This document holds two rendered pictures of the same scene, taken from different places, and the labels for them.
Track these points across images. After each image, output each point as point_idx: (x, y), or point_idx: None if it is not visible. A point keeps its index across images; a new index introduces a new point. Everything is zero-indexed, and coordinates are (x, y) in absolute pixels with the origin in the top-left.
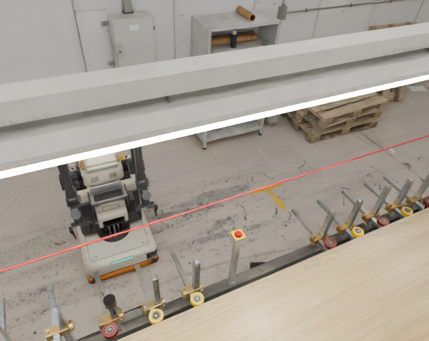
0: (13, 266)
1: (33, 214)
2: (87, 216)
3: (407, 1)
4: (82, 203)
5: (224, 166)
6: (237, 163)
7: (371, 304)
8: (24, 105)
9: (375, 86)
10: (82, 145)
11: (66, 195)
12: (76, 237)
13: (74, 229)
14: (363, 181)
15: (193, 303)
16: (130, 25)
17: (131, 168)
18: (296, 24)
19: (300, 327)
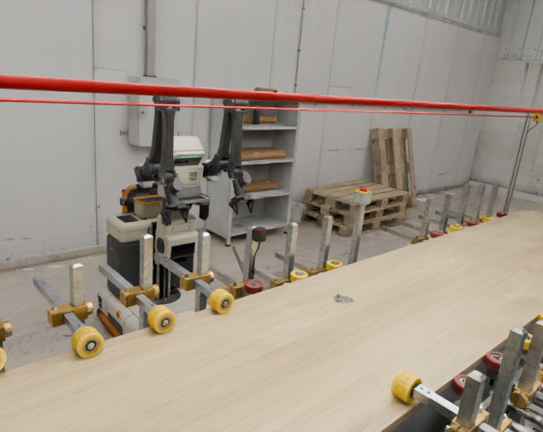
0: (214, 105)
1: (18, 312)
2: (134, 264)
3: (398, 109)
4: (132, 240)
5: (259, 257)
6: (272, 255)
7: (504, 259)
8: None
9: None
10: None
11: (165, 164)
12: (92, 327)
13: (86, 320)
14: None
15: (334, 265)
16: (157, 84)
17: (219, 159)
18: (307, 117)
19: (453, 273)
